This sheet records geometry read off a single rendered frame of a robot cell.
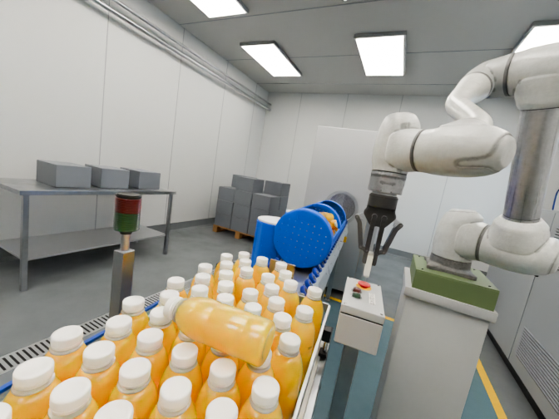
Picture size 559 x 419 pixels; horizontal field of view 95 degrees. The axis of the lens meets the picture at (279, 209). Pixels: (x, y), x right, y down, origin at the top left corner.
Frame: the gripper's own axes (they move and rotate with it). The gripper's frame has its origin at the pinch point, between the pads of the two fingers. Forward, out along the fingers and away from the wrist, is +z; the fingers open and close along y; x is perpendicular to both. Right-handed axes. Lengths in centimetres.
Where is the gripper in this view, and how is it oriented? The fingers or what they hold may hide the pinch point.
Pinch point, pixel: (368, 263)
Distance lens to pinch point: 78.8
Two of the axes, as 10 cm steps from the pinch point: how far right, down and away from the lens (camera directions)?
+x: 3.2, -0.8, 9.4
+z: -1.6, 9.8, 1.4
